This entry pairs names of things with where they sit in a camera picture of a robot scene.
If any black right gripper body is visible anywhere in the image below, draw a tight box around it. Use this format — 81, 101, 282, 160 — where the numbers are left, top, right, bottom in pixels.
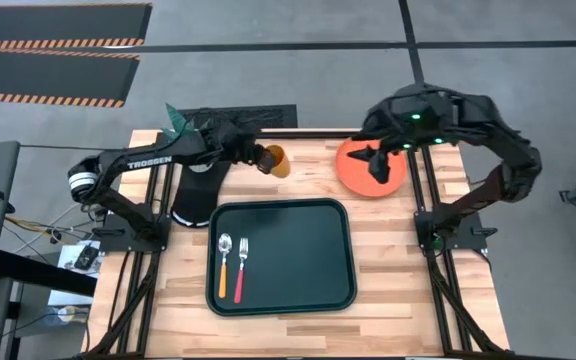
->
374, 132, 408, 157

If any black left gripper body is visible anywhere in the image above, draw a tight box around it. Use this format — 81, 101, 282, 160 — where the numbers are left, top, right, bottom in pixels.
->
236, 136, 273, 174

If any orange plastic cup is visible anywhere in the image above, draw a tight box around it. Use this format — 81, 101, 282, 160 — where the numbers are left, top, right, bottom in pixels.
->
266, 143, 292, 180

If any orange round plate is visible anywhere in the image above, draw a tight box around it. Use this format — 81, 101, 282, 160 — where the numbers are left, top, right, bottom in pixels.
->
334, 138, 410, 199

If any dark green serving tray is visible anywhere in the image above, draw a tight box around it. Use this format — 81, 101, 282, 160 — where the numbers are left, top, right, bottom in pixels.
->
205, 197, 359, 318

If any black grated floor mat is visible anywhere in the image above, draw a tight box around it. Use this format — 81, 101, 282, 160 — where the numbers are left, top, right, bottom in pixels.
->
177, 103, 299, 131

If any green snake plant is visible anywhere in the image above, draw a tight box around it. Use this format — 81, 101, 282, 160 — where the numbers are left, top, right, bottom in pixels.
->
160, 102, 202, 142

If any black handheld remote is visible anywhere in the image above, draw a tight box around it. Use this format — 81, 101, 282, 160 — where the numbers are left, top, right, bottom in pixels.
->
73, 243, 101, 272

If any black hazard-striped floor mat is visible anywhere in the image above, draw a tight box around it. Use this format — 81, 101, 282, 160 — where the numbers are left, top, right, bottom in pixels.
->
0, 48, 142, 109
0, 2, 154, 52

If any white paper sheet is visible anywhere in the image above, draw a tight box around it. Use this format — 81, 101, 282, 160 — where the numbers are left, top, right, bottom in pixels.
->
46, 239, 105, 307

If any black side desk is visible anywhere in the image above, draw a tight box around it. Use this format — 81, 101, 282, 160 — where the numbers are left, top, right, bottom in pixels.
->
0, 248, 99, 360

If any black aluminium table frame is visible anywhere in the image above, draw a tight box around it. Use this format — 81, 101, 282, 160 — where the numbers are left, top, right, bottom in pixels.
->
80, 128, 512, 360

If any spoon with orange handle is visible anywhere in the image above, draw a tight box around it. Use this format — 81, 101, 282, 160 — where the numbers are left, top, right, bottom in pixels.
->
217, 232, 234, 300

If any fork with red handle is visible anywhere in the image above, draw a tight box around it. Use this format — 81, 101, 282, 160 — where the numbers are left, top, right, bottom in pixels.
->
233, 237, 250, 305

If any yellow cable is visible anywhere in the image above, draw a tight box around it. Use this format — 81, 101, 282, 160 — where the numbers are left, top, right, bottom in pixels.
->
3, 214, 72, 239

